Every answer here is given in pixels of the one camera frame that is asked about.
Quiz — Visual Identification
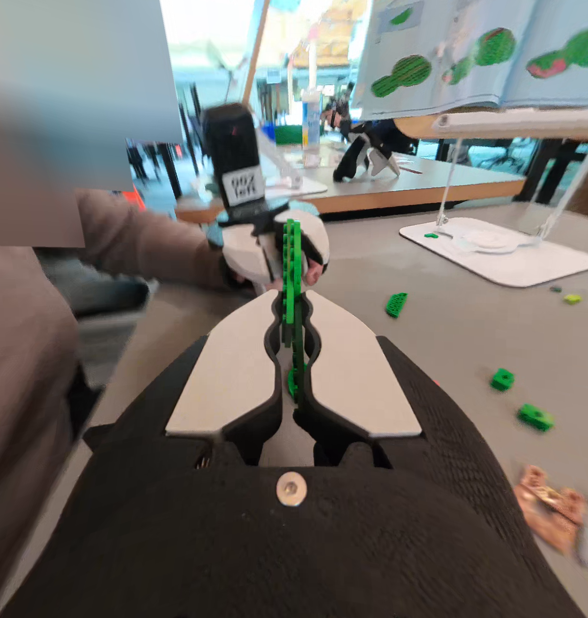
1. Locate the blue yellow carton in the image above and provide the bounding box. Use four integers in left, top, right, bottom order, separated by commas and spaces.
301, 89, 322, 148

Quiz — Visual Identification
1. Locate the lego instruction booklet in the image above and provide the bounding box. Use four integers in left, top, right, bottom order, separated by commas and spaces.
351, 0, 588, 122

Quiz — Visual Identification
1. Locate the crumpled plastic bag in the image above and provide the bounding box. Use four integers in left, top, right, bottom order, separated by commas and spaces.
512, 464, 588, 571

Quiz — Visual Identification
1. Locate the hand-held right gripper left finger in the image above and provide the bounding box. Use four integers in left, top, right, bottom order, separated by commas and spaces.
165, 289, 283, 465

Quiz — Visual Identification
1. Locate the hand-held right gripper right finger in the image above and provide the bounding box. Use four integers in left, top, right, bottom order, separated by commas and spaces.
294, 289, 423, 466

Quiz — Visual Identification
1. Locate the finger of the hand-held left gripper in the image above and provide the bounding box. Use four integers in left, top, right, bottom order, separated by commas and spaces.
220, 222, 276, 296
274, 202, 331, 272

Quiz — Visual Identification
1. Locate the person's torso in pink sweater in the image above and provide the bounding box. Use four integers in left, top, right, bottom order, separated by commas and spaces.
0, 245, 81, 585

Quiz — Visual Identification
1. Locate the wooden-edged grey table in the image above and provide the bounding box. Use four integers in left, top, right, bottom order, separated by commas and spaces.
175, 140, 527, 224

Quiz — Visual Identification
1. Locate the green lego plate assembly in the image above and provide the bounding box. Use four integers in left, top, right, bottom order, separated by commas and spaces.
280, 218, 308, 412

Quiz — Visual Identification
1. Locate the dark chair armrest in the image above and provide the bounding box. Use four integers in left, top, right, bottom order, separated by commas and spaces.
43, 261, 151, 317

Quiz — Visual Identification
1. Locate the white acrylic book stand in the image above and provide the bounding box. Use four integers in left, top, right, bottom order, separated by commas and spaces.
253, 137, 329, 198
399, 108, 588, 289

